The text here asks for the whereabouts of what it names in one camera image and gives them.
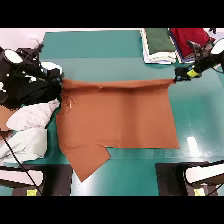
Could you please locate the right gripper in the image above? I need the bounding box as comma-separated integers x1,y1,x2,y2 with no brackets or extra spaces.
173,66,203,83

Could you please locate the brown T-shirt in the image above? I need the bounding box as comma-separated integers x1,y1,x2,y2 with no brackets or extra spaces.
55,77,180,183

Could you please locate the white folded garment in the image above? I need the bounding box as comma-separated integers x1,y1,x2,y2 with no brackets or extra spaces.
140,28,178,65

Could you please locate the red garment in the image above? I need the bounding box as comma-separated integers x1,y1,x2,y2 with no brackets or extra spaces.
170,28,216,58

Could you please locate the green garment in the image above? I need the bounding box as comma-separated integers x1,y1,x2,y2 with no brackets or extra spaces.
144,28,177,56

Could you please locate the pale pink garment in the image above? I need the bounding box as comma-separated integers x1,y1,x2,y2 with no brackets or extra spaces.
5,98,61,131

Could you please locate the black cable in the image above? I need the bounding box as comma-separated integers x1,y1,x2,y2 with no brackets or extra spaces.
0,132,44,196

